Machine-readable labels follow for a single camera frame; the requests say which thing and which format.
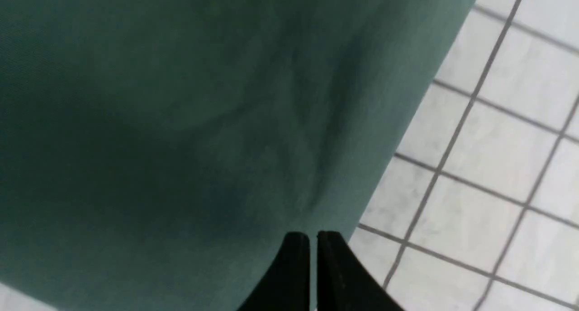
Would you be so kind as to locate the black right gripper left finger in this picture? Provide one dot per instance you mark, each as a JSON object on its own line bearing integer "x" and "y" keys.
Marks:
{"x": 286, "y": 284}

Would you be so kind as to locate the white grid-patterned tablecloth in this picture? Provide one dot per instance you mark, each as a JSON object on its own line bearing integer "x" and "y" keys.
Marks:
{"x": 477, "y": 209}

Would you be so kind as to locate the green long-sleeved shirt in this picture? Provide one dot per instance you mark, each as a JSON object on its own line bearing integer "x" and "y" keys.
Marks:
{"x": 155, "y": 152}

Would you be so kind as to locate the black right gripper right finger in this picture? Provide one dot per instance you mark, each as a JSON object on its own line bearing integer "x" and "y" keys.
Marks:
{"x": 343, "y": 284}

